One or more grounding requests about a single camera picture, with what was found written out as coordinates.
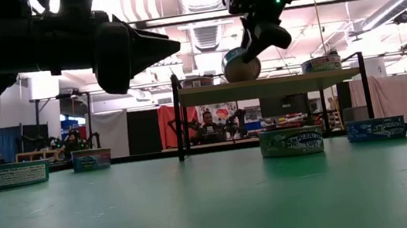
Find blue teal label can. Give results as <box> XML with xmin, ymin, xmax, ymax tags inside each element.
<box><xmin>219</xmin><ymin>44</ymin><xmax>264</xmax><ymax>85</ymax></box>

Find plain white sheet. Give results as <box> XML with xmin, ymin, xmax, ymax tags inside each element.
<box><xmin>90</xmin><ymin>110</ymin><xmax>133</xmax><ymax>162</ymax></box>

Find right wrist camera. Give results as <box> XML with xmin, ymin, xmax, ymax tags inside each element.
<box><xmin>223</xmin><ymin>0</ymin><xmax>255</xmax><ymax>16</ymax></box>

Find wooden shelf black metal frame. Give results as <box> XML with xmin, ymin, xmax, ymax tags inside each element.
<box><xmin>168</xmin><ymin>49</ymin><xmax>378</xmax><ymax>163</ymax></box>

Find gold lid blue label can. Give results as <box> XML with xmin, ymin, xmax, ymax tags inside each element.
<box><xmin>181</xmin><ymin>74</ymin><xmax>215</xmax><ymax>90</ymax></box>
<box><xmin>70</xmin><ymin>146</ymin><xmax>114</xmax><ymax>174</ymax></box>

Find white printed cloth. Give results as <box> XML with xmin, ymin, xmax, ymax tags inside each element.
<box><xmin>196</xmin><ymin>100</ymin><xmax>241</xmax><ymax>131</ymax></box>

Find green table mat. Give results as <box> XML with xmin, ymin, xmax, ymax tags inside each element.
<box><xmin>0</xmin><ymin>126</ymin><xmax>407</xmax><ymax>228</ymax></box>

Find grey box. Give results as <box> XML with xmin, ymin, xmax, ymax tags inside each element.
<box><xmin>341</xmin><ymin>105</ymin><xmax>371</xmax><ymax>124</ymax></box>

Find silver lid blue label can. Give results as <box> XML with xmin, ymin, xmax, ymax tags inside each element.
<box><xmin>344</xmin><ymin>114</ymin><xmax>407</xmax><ymax>145</ymax></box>

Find wooden crate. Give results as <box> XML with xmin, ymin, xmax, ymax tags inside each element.
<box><xmin>15</xmin><ymin>148</ymin><xmax>61</xmax><ymax>163</ymax></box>

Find black aluminium table frame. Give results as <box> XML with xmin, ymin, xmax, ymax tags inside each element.
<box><xmin>48</xmin><ymin>121</ymin><xmax>407</xmax><ymax>175</ymax></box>

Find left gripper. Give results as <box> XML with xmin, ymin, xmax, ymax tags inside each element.
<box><xmin>0</xmin><ymin>0</ymin><xmax>187</xmax><ymax>111</ymax></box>

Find orange red cloth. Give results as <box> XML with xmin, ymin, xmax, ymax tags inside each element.
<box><xmin>156</xmin><ymin>101</ymin><xmax>203</xmax><ymax>151</ymax></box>

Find person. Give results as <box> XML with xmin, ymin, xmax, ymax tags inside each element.
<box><xmin>192</xmin><ymin>107</ymin><xmax>228</xmax><ymax>146</ymax></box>

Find background robot green lights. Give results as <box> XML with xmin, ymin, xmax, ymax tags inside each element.
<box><xmin>48</xmin><ymin>123</ymin><xmax>104</xmax><ymax>165</ymax></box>

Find blue cloth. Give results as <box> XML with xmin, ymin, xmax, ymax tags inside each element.
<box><xmin>0</xmin><ymin>121</ymin><xmax>53</xmax><ymax>164</ymax></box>

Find ceiling air vent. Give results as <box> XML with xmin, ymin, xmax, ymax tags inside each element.
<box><xmin>190</xmin><ymin>23</ymin><xmax>226</xmax><ymax>54</ymax></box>

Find pink patterned cloth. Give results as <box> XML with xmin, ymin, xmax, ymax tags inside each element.
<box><xmin>348</xmin><ymin>72</ymin><xmax>407</xmax><ymax>131</ymax></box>

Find silver lid green label can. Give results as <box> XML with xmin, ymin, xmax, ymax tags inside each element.
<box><xmin>300</xmin><ymin>53</ymin><xmax>343</xmax><ymax>76</ymax></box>
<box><xmin>258</xmin><ymin>124</ymin><xmax>326</xmax><ymax>162</ymax></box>

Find yellow power cable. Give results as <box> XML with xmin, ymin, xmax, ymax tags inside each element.
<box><xmin>310</xmin><ymin>0</ymin><xmax>328</xmax><ymax>58</ymax></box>

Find black cabinet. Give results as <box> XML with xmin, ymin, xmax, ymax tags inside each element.
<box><xmin>258</xmin><ymin>92</ymin><xmax>311</xmax><ymax>131</ymax></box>

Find black ceiling spotlight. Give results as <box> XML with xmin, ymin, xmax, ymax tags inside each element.
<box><xmin>392</xmin><ymin>9</ymin><xmax>407</xmax><ymax>27</ymax></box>

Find silver lid teal white can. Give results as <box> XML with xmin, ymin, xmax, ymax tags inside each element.
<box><xmin>0</xmin><ymin>158</ymin><xmax>53</xmax><ymax>190</ymax></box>

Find black metal rack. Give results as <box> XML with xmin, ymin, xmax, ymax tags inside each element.
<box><xmin>31</xmin><ymin>89</ymin><xmax>100</xmax><ymax>168</ymax></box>

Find black panel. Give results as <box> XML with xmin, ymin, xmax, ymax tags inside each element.
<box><xmin>124</xmin><ymin>107</ymin><xmax>164</xmax><ymax>157</ymax></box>

